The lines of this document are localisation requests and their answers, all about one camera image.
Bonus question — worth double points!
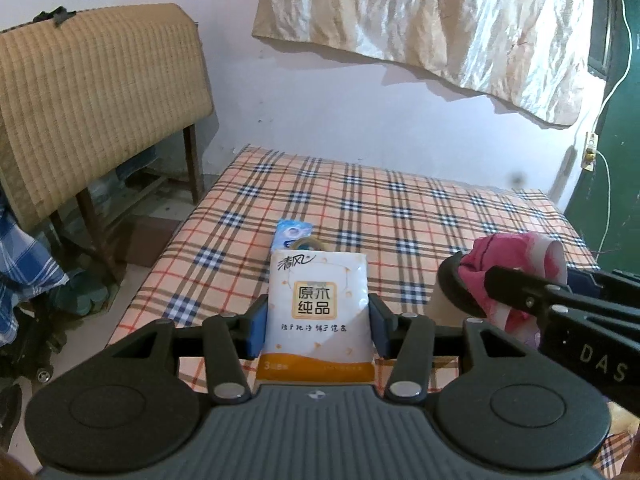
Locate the green door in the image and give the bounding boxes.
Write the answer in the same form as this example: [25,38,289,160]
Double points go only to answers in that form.
[565,0,640,272]

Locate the white wall socket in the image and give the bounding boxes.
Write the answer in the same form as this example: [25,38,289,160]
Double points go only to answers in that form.
[584,131,599,172]

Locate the grey green slippers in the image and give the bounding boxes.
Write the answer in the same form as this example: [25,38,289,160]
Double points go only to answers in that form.
[52,269,112,317]

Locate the wooden chair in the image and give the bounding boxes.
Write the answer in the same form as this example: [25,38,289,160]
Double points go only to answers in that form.
[50,120,207,281]

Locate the black strap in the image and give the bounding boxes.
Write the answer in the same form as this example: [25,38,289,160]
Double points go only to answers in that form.
[34,6,77,27]

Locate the brown box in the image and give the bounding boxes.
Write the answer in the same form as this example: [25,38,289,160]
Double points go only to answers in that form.
[124,214,177,267]

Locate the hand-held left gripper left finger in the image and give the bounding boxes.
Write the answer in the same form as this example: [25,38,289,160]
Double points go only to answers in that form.
[107,296,271,406]

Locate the blue plaid shirt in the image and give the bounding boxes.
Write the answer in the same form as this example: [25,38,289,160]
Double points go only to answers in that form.
[0,200,70,348]

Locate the pink sock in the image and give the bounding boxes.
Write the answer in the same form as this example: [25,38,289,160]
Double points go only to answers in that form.
[460,232,569,348]

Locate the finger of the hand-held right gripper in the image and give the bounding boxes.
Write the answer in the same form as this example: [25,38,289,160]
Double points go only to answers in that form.
[484,265,640,327]
[567,268,640,307]

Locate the plaid tablecloth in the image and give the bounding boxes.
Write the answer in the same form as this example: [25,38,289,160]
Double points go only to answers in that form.
[112,144,626,480]

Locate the white orange tissue packet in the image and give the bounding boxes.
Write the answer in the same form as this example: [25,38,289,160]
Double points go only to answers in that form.
[255,250,376,386]

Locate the black wheeled cart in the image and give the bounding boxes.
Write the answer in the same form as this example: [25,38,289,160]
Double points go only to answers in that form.
[0,300,68,396]

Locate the beige cup with black lid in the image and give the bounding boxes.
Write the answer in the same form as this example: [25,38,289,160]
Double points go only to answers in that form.
[431,251,501,328]

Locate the small blue white packet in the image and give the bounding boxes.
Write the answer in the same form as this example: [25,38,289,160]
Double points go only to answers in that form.
[275,219,312,251]

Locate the beige shiny curtain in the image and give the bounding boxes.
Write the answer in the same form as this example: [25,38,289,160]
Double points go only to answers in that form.
[251,0,598,127]

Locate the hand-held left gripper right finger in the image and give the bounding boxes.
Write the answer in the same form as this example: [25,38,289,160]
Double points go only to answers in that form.
[367,294,518,404]

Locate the woven straw mat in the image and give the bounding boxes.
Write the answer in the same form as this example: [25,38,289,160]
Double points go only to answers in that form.
[0,2,217,233]

